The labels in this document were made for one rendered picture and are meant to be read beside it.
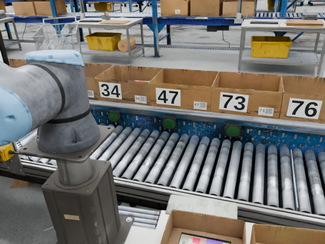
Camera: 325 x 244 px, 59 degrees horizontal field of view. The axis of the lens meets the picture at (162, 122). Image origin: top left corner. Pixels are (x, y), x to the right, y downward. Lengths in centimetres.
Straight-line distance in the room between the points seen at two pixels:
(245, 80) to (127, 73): 85
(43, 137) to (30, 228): 166
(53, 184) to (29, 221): 156
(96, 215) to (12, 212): 174
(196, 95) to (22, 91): 122
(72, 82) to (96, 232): 51
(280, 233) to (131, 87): 120
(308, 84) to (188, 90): 75
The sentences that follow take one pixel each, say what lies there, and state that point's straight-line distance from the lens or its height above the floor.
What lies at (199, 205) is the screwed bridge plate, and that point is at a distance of 132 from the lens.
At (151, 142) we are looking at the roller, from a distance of 175.
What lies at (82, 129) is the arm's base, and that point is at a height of 127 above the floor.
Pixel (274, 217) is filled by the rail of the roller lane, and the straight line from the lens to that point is 137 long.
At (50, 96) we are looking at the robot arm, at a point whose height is 142.
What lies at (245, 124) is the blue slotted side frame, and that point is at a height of 86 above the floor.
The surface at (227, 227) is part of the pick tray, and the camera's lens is 118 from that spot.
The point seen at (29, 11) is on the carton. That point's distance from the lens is 791.
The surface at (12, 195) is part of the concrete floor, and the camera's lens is 287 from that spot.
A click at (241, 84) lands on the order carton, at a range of 200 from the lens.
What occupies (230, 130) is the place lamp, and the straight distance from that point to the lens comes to 173.
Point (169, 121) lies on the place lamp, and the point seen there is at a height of 83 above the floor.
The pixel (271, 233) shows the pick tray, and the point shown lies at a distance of 118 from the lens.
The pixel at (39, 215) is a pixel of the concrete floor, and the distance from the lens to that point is 256.
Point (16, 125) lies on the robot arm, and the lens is 68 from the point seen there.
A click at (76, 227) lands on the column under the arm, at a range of 107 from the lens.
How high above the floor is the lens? 168
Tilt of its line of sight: 28 degrees down
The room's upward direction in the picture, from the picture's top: 3 degrees counter-clockwise
